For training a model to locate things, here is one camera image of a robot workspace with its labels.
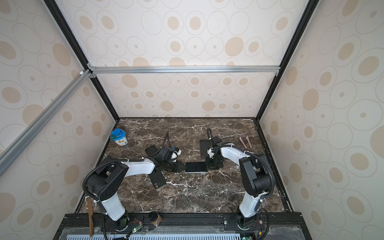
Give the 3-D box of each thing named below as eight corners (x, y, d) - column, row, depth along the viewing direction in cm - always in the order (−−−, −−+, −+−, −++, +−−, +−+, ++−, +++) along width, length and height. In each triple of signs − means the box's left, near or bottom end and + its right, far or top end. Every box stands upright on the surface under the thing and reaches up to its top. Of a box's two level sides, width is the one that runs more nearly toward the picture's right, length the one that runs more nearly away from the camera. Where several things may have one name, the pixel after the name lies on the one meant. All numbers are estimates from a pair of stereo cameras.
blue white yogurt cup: (115, 147, 105) (108, 137, 97) (118, 137, 110) (112, 128, 102) (127, 147, 105) (121, 137, 97) (130, 137, 110) (125, 128, 102)
